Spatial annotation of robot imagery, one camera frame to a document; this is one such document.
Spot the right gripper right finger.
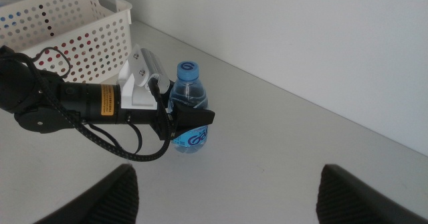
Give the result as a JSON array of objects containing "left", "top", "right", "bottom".
[{"left": 316, "top": 164, "right": 428, "bottom": 224}]

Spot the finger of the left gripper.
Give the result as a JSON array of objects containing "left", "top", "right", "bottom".
[{"left": 171, "top": 102, "right": 216, "bottom": 140}]

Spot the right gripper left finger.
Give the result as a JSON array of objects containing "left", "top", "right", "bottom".
[{"left": 33, "top": 163, "right": 140, "bottom": 224}]

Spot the blue water bottle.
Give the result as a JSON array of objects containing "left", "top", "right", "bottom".
[{"left": 167, "top": 60, "right": 209, "bottom": 154}]

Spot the white perforated plastic basket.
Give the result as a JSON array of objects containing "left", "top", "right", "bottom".
[{"left": 0, "top": 0, "right": 133, "bottom": 84}]

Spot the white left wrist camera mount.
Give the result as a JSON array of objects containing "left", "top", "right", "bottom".
[{"left": 116, "top": 43, "right": 171, "bottom": 110}]

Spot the thin black left gripper wire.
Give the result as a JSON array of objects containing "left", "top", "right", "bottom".
[{"left": 87, "top": 122, "right": 144, "bottom": 154}]

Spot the braided left camera cable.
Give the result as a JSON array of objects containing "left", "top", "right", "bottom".
[{"left": 0, "top": 48, "right": 173, "bottom": 162}]

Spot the black left arm wire loop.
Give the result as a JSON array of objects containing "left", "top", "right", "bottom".
[{"left": 31, "top": 46, "right": 72, "bottom": 80}]

